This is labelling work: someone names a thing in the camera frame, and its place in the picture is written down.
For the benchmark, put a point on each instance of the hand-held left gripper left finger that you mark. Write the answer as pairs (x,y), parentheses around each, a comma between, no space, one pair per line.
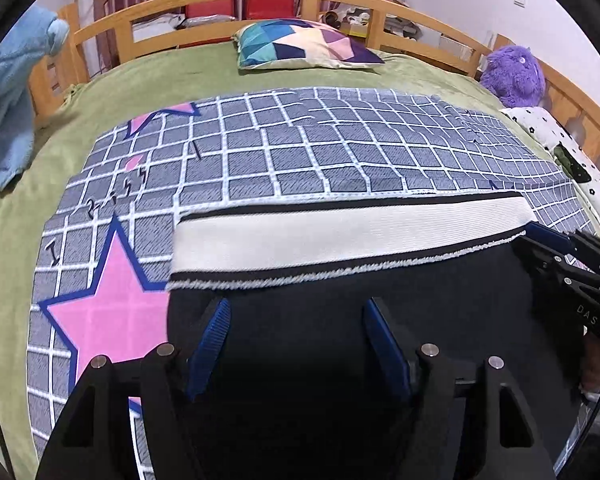
(211,340)

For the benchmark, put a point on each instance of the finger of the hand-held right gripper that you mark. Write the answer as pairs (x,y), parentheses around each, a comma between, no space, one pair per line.
(545,232)
(545,260)

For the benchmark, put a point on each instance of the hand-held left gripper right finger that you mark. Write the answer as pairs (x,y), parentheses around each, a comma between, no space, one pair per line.
(382,345)

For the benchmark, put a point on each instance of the black pants with white waistband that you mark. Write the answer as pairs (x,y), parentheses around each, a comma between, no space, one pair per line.
(330,270)

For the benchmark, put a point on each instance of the person's right hand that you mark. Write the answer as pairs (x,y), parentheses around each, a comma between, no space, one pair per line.
(595,365)

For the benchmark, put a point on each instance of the white polka dot pillow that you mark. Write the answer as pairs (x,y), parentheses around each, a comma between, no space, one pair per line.
(540,125)

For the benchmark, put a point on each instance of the purple plush toy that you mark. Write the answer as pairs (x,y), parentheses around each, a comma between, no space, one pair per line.
(512,75)

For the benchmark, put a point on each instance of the grey grid sheet pink stars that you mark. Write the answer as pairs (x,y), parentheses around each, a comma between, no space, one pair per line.
(330,150)

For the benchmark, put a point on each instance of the green fleece blanket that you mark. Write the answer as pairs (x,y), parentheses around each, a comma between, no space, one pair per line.
(155,80)

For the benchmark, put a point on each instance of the geometric patterned pillow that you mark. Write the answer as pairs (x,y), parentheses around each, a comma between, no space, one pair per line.
(305,42)

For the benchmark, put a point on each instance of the light blue fleece garment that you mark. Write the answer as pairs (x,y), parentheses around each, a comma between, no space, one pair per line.
(10,100)

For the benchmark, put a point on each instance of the wooden bed frame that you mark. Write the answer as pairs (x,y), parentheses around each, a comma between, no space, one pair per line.
(220,12)

